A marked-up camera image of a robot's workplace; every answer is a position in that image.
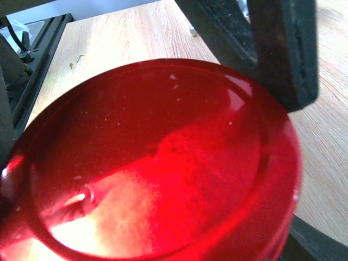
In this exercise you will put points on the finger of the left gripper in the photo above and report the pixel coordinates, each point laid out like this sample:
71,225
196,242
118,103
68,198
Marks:
272,42

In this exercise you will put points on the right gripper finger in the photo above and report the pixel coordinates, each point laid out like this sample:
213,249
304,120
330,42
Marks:
307,243

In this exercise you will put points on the red round lid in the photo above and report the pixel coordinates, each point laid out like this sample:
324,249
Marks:
167,159

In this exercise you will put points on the black aluminium rail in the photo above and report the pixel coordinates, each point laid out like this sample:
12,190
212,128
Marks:
24,70

